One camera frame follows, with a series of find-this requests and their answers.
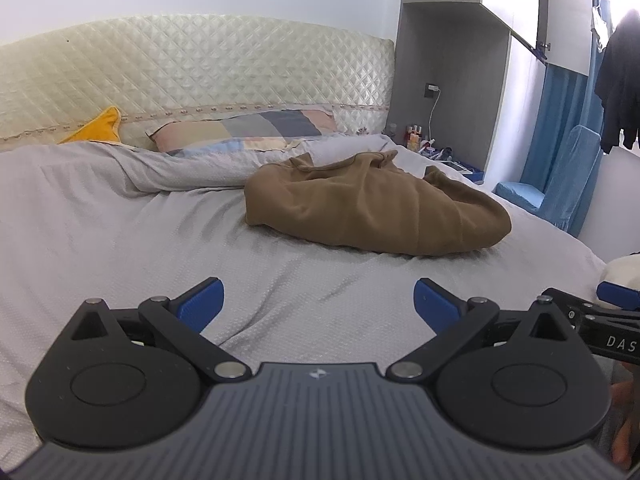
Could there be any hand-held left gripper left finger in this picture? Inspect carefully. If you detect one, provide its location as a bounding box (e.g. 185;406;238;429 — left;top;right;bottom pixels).
70;277;251;383

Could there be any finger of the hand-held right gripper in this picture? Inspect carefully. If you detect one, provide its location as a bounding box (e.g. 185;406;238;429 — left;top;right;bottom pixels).
541;287;603;321
585;281;640;322

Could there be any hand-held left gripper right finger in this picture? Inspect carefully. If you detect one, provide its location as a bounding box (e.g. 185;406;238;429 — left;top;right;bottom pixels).
385;278;573;383

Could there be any brown hoodie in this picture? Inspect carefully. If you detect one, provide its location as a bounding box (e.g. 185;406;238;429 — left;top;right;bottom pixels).
244;150;512;257

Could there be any person's right hand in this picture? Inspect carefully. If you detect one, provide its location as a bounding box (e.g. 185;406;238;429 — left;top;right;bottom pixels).
610;381;640;465

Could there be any cream cloth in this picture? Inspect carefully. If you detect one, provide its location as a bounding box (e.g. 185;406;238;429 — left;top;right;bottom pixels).
600;255;640;307

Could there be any grey duvet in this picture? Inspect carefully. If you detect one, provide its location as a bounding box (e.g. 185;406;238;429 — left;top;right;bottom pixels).
0;135;401;207
0;132;608;461

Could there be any blue covered chair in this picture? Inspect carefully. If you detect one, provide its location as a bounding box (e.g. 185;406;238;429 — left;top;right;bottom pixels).
494;125;603;234

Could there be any patchwork pillow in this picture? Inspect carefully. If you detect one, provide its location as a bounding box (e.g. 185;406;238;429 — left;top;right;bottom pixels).
145;104;339;157

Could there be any yellow pillow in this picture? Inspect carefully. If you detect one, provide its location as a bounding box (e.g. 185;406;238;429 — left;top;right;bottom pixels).
57;106;123;146

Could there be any black hanging garment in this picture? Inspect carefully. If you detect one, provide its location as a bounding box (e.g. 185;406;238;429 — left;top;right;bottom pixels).
594;10;640;155

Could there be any cream quilted headboard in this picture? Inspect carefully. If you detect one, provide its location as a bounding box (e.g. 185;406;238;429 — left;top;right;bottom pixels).
0;15;396;153

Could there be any grey and white wall cabinet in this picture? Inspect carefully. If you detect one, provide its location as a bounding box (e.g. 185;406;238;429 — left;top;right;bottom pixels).
385;0;597;182

